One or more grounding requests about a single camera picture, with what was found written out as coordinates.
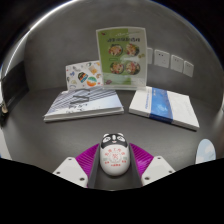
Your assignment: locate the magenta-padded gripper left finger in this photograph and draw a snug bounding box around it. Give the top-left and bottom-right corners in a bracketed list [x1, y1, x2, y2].
[52, 143, 103, 190]

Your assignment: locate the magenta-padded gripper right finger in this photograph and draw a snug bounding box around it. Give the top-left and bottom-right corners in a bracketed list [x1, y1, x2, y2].
[128, 142, 176, 190]

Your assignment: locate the white panda computer mouse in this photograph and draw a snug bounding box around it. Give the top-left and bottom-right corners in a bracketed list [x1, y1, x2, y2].
[99, 132, 130, 177]

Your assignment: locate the white book with blue band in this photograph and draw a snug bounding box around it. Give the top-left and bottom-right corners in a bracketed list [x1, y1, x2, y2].
[128, 85, 200, 131]

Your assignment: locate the grey cover book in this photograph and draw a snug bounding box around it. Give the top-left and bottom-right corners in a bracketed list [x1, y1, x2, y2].
[43, 87, 125, 123]

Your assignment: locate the white sticker card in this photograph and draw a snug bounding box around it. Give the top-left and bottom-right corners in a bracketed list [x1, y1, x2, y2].
[65, 59, 104, 91]

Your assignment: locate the black flat screen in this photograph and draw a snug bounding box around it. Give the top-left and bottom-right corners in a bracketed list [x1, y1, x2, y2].
[1, 60, 30, 108]

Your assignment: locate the green menu sign stand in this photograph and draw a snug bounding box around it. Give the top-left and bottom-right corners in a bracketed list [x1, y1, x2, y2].
[95, 26, 148, 91]

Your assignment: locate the white wall socket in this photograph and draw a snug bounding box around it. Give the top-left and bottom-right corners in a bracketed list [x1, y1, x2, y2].
[153, 48, 171, 69]
[182, 60, 195, 78]
[146, 47, 154, 65]
[170, 54, 185, 74]

